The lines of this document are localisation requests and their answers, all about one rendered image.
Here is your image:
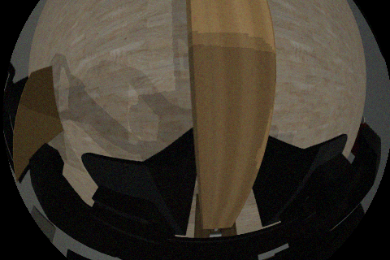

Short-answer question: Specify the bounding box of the brown wooden post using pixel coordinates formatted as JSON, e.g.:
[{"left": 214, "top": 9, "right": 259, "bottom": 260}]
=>
[{"left": 194, "top": 193, "right": 237, "bottom": 238}]

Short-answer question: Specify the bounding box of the wooden plank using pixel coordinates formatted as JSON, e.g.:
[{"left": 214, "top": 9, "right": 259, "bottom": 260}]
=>
[{"left": 185, "top": 0, "right": 276, "bottom": 231}]

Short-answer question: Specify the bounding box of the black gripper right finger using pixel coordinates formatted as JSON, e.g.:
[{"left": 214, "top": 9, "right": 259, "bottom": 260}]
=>
[{"left": 253, "top": 134, "right": 348, "bottom": 227}]

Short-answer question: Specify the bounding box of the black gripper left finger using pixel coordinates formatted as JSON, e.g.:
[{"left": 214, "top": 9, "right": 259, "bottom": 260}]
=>
[{"left": 81, "top": 127, "right": 197, "bottom": 235}]

